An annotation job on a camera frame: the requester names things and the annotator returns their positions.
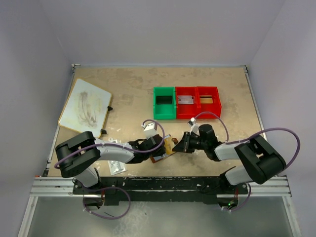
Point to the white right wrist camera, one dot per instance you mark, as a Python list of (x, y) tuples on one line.
[(193, 125)]

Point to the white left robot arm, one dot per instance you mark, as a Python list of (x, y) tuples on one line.
[(77, 155)]

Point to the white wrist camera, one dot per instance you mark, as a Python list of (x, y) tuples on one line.
[(193, 125), (150, 129)]

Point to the brown leather card holder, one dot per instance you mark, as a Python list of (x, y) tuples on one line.
[(161, 154)]

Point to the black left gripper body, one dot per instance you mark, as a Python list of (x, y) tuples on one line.
[(159, 152)]

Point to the white board yellow rim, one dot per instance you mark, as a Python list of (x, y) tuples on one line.
[(86, 108)]

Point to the gold card in bin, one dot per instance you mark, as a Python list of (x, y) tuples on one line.
[(206, 100)]

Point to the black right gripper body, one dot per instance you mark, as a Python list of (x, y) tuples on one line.
[(196, 143)]

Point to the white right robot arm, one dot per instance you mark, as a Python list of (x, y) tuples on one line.
[(260, 161)]

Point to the gold VIP credit card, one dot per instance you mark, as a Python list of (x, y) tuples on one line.
[(169, 145)]

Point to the red bin right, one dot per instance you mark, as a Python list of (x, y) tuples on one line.
[(216, 107)]

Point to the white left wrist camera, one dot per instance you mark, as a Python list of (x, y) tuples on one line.
[(150, 129)]

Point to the white magnetic stripe card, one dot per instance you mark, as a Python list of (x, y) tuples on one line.
[(185, 99)]

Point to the metal corner bracket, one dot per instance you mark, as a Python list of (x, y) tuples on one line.
[(74, 66)]

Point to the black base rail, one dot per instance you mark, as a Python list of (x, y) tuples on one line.
[(205, 189)]

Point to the clear plastic packet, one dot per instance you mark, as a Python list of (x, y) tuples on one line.
[(116, 167)]

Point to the green plastic bin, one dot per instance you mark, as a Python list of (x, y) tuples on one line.
[(164, 111)]

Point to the black card in bin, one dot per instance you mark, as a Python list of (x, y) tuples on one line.
[(165, 99)]

